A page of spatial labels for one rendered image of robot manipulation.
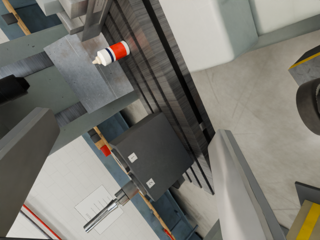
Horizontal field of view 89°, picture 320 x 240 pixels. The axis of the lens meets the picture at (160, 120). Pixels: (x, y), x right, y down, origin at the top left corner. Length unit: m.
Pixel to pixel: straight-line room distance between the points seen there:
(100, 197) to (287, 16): 5.24
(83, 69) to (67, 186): 4.41
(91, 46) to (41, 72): 0.23
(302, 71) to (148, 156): 0.68
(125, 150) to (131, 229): 5.76
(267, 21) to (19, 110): 0.86
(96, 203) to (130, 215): 1.20
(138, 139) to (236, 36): 0.36
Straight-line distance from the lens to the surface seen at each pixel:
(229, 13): 0.42
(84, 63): 0.82
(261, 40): 1.09
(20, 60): 0.87
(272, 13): 0.48
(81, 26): 0.55
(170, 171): 0.56
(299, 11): 0.46
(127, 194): 0.57
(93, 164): 4.94
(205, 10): 0.40
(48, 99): 0.85
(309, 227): 1.91
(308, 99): 0.71
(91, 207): 5.40
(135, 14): 0.44
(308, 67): 0.85
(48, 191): 5.08
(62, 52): 0.85
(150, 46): 0.43
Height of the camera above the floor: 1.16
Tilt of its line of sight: 23 degrees down
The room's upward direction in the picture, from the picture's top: 127 degrees counter-clockwise
